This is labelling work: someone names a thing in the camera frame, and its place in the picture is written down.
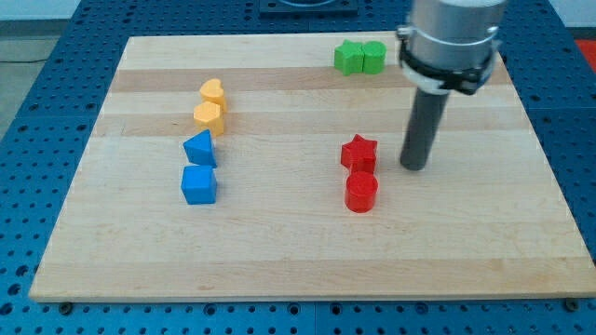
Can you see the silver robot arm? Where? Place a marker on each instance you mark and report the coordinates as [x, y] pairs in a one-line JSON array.
[[449, 45]]

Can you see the red star block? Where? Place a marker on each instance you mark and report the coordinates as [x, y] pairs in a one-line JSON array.
[[359, 155]]

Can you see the green star block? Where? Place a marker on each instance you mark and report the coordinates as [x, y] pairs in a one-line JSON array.
[[349, 57]]

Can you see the green circle block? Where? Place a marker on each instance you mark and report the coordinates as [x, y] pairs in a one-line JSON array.
[[374, 57]]

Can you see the wooden board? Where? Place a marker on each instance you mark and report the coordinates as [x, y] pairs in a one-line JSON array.
[[485, 219]]

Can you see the red cylinder block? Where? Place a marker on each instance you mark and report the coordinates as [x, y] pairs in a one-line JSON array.
[[360, 191]]

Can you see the blue triangle block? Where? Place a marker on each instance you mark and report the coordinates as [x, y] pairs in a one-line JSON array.
[[200, 150]]

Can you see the blue cube block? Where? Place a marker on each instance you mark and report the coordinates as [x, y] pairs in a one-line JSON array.
[[199, 185]]

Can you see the yellow hexagon block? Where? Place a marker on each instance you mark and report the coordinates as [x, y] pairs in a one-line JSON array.
[[209, 115]]

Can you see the yellow heart block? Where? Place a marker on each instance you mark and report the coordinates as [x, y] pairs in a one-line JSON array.
[[212, 90]]

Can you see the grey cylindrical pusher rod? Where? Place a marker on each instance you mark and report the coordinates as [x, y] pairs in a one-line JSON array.
[[422, 129]]

